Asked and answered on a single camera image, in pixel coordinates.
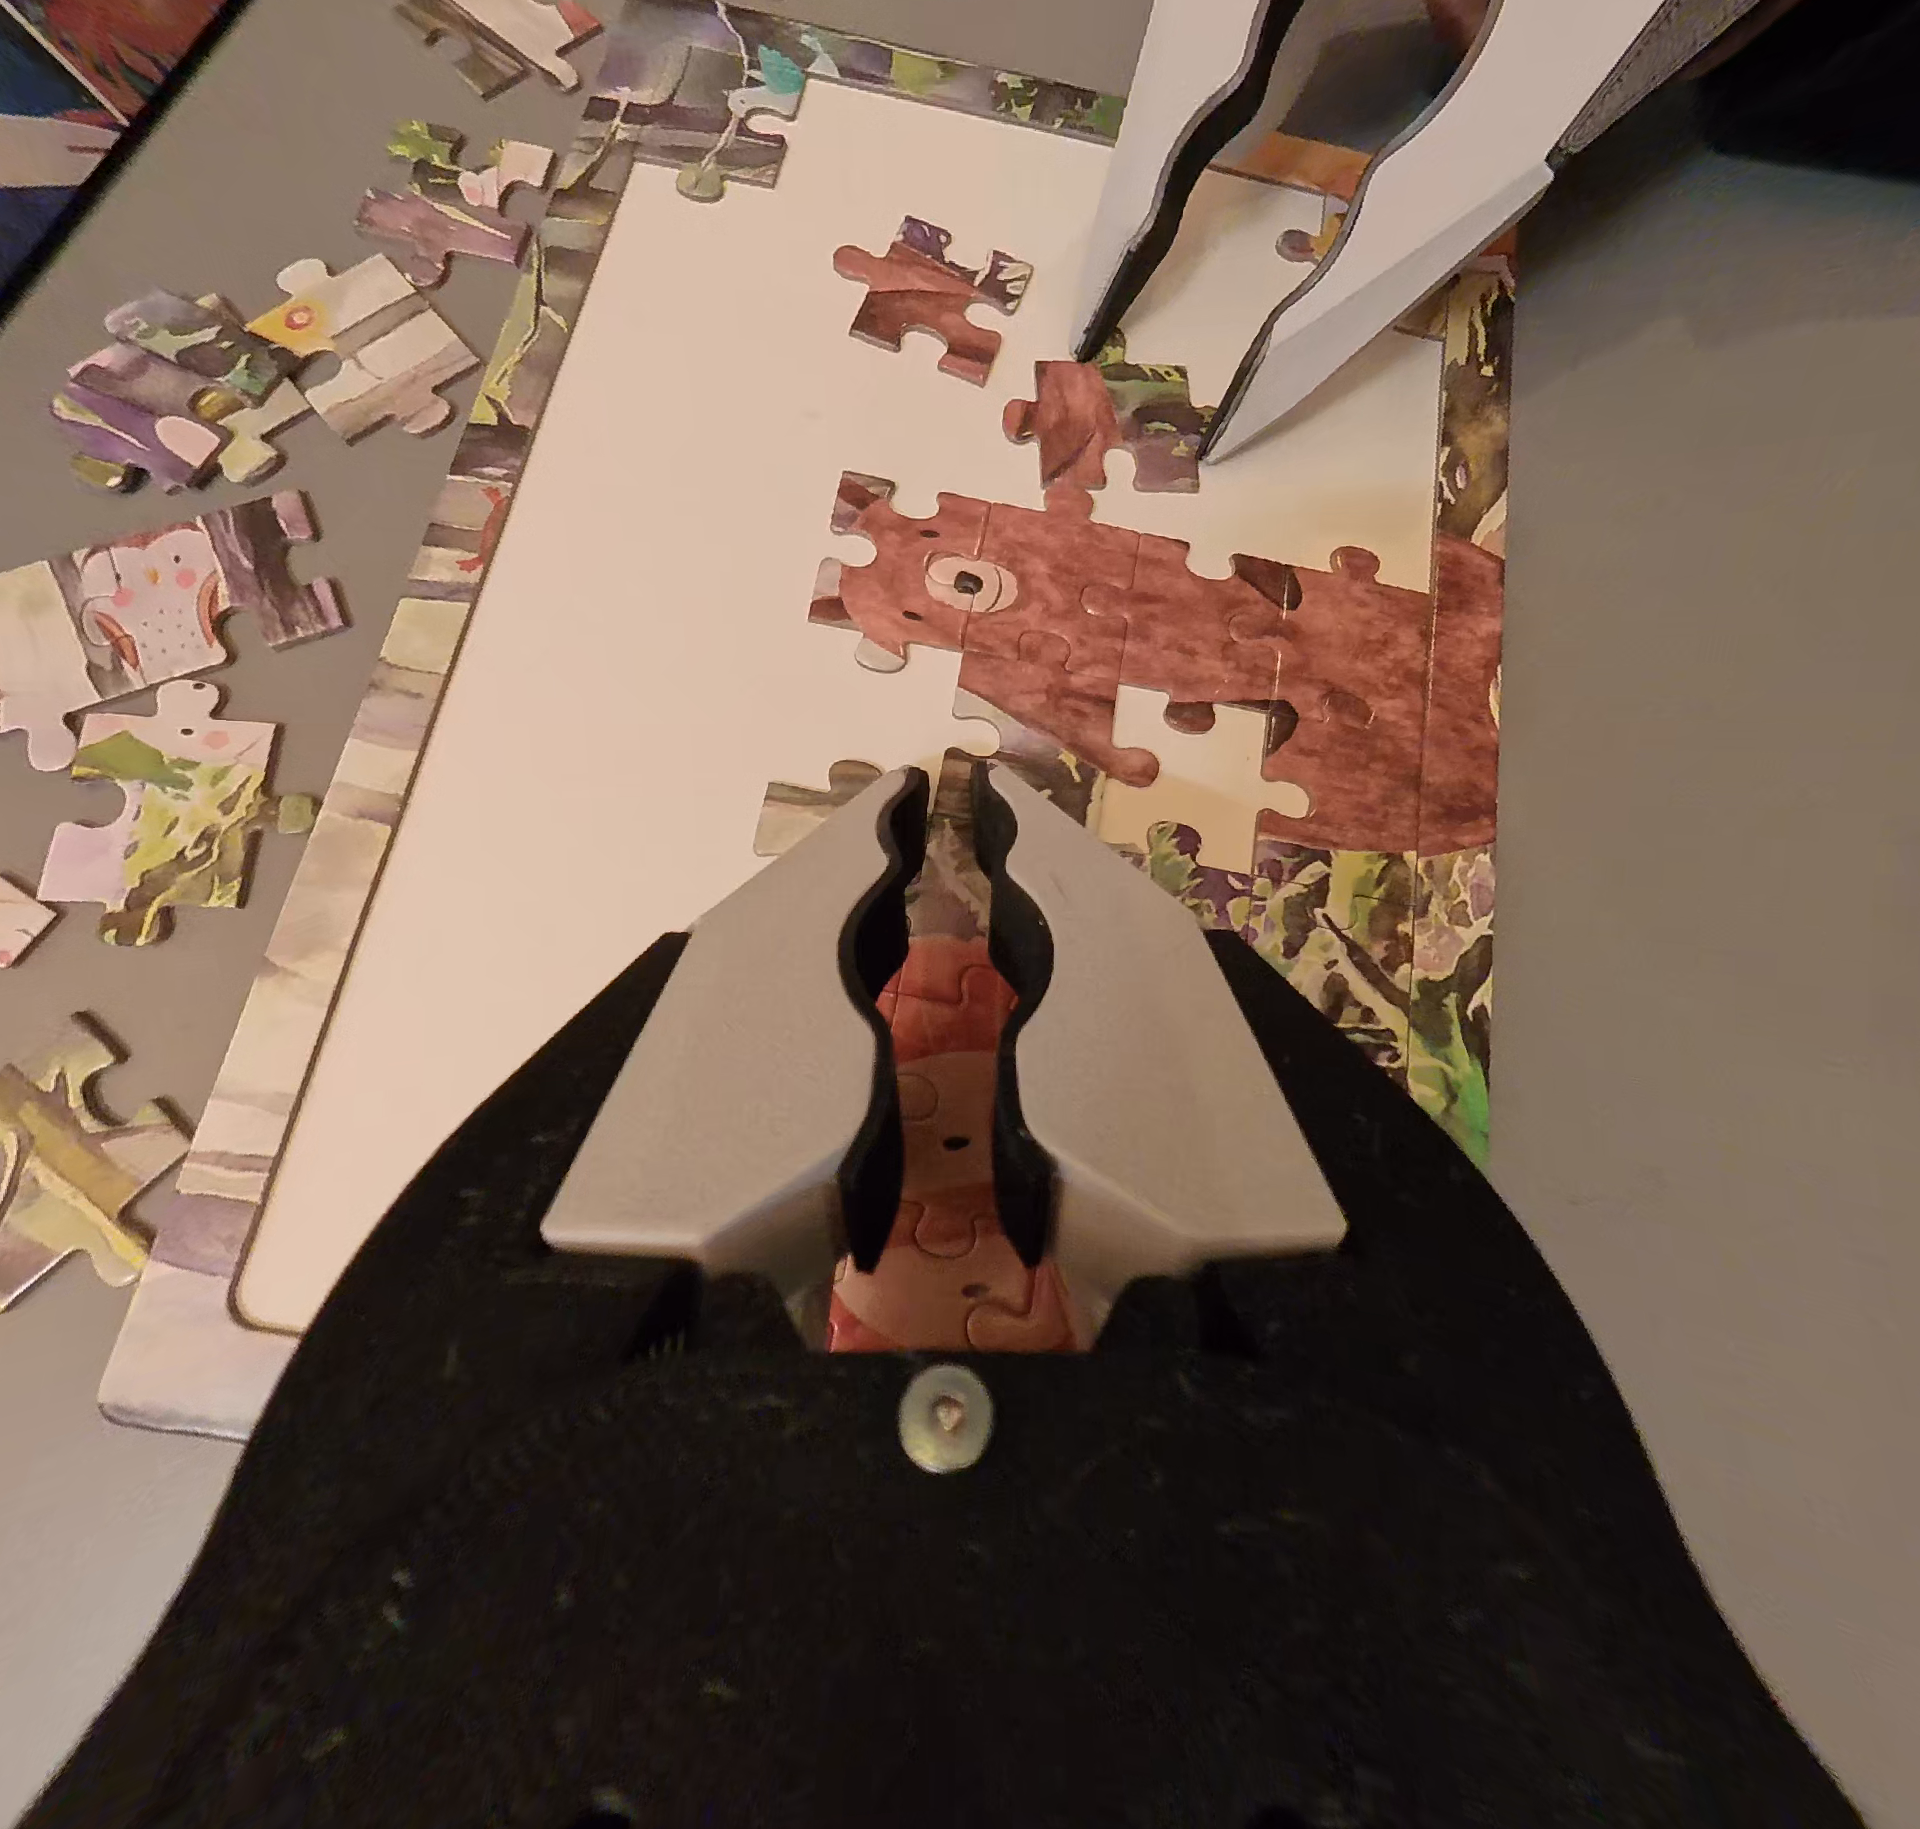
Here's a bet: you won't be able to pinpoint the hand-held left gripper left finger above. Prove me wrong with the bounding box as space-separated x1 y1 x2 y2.
540 769 931 1280

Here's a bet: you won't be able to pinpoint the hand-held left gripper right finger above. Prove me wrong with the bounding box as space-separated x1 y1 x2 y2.
971 761 1349 1286

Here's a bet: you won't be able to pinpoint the brown purple puzzle piece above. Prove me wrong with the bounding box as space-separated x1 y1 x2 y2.
831 217 1036 388

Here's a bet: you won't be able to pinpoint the brown green puzzle piece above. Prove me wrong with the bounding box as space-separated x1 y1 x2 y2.
1001 332 1219 499

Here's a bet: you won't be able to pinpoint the jigsaw puzzle frame tray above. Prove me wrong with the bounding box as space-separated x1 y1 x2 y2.
97 0 1520 1442

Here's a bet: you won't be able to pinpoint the grey teal puzzle piece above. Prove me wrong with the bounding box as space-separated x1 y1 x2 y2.
675 74 796 204

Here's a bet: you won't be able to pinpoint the scattered loose jigsaw pieces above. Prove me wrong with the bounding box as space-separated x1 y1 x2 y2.
0 0 1029 1316

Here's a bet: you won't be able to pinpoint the illustrated puzzle box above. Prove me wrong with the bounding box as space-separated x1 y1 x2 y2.
0 0 319 332

